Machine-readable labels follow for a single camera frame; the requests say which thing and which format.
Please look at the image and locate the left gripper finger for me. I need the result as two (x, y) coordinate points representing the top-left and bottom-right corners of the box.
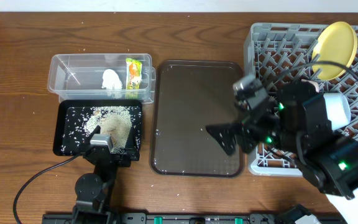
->
(88, 125), (101, 137)
(126, 127), (135, 154)

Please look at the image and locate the light blue bowl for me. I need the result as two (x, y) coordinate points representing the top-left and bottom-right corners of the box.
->
(323, 93), (351, 131)

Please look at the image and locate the yellow plate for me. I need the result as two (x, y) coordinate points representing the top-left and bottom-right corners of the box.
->
(312, 22), (358, 67)

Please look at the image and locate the spilled rice pile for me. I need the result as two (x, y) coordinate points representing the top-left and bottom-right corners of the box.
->
(61, 106), (142, 155)

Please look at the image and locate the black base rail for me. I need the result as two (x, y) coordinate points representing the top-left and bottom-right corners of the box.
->
(41, 212), (347, 224)

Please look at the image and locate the left black cable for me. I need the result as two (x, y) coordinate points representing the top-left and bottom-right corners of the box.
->
(12, 152), (88, 224)

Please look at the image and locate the clear plastic bin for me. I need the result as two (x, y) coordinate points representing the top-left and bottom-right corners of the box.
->
(47, 54), (156, 104)

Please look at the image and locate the brown serving tray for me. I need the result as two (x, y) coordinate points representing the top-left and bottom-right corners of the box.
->
(150, 60), (244, 177)

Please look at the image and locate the black plastic tray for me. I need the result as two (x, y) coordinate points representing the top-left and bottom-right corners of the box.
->
(53, 100), (142, 156)

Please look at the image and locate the green orange snack wrapper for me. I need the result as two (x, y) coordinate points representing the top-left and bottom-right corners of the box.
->
(126, 58), (142, 98)

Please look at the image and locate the grey dishwasher rack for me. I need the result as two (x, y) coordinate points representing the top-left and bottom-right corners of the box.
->
(244, 23), (358, 177)

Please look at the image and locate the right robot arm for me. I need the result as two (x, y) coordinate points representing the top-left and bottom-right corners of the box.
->
(205, 79), (358, 223)

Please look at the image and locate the pink white bowl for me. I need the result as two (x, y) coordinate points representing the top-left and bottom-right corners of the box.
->
(302, 79), (319, 92)

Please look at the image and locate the white napkin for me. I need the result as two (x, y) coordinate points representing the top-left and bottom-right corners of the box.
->
(102, 69), (122, 90)

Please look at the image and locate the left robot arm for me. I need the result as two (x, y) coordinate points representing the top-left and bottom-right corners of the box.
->
(71, 126), (139, 224)

